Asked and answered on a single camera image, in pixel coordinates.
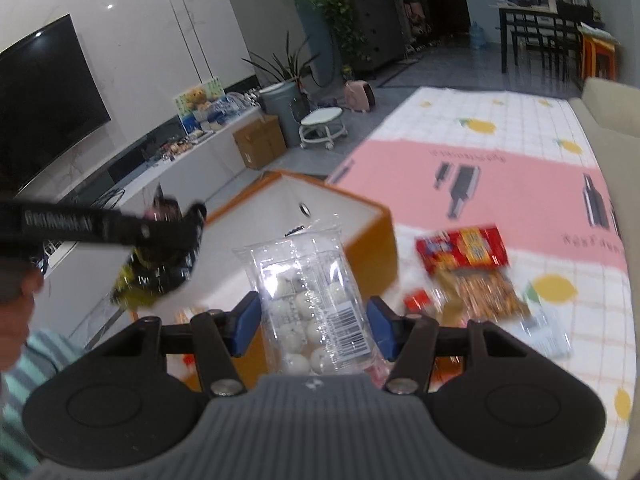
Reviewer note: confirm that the dark dining table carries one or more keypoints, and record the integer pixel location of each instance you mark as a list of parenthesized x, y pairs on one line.
[(530, 9)]

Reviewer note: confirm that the dark drawer cabinet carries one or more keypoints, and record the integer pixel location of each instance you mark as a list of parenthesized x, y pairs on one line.
[(380, 35)]

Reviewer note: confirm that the long-leaf potted plant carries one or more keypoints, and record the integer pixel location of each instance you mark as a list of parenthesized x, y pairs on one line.
[(282, 67)]

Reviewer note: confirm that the clear bag of white balls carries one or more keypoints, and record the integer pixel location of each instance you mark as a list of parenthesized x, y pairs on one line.
[(305, 280)]

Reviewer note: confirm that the person's left forearm striped sleeve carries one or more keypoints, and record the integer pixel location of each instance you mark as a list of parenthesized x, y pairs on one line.
[(30, 410)]

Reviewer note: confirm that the green small packet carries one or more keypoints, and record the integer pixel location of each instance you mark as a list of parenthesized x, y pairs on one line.
[(145, 280)]

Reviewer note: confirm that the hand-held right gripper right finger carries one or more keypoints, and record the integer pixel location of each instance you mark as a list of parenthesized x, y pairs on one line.
[(380, 329)]

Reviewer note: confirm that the person's left hand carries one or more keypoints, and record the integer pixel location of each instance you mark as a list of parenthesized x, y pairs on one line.
[(17, 320)]

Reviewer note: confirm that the leafy green plant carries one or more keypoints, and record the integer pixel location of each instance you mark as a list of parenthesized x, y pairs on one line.
[(340, 10)]

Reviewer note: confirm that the black television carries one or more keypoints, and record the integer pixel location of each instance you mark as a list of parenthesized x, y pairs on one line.
[(45, 105)]

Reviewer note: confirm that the pink pig-shaped heater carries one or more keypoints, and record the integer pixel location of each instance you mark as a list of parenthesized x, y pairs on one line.
[(359, 96)]

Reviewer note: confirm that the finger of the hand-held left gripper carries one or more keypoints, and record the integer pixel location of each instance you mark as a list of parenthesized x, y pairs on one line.
[(192, 215), (165, 247)]

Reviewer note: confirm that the pink lemon printed mat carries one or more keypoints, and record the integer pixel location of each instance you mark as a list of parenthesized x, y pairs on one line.
[(500, 175)]

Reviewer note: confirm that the small red and clear packet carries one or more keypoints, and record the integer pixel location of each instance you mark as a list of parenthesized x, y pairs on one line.
[(419, 301)]

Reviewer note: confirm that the orange cardboard box white inside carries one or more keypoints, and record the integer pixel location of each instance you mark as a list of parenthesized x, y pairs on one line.
[(377, 245)]

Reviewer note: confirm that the orange stool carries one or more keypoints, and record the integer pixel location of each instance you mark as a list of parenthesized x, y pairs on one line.
[(600, 60)]

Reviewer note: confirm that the blue water bottle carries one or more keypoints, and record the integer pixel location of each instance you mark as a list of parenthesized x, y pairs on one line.
[(478, 36)]

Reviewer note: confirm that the red cracker snack packet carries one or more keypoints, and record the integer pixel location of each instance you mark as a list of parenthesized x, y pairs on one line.
[(460, 250)]

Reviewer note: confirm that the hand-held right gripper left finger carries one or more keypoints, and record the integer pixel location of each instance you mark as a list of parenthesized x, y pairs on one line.
[(247, 324)]

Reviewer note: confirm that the black dining chair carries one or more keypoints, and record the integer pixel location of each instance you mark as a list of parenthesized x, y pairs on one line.
[(550, 40)]

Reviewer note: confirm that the clear bag of brown snacks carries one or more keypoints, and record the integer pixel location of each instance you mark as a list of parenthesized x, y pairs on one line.
[(487, 295)]

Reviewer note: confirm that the white round wheeled stool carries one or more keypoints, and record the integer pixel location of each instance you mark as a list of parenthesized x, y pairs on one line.
[(322, 122)]

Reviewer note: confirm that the beige sofa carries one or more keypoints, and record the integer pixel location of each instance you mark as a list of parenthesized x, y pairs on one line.
[(615, 125)]

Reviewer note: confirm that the brown cardboard box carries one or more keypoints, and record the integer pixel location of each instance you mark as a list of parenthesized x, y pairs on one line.
[(260, 142)]

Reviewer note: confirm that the teddy bear picture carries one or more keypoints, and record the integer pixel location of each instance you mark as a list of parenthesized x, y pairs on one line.
[(196, 95)]

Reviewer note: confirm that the white television cabinet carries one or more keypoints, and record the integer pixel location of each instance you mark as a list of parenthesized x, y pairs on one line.
[(200, 165)]

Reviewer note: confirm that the pale clear snack packet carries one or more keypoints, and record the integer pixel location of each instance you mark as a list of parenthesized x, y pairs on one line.
[(547, 332)]

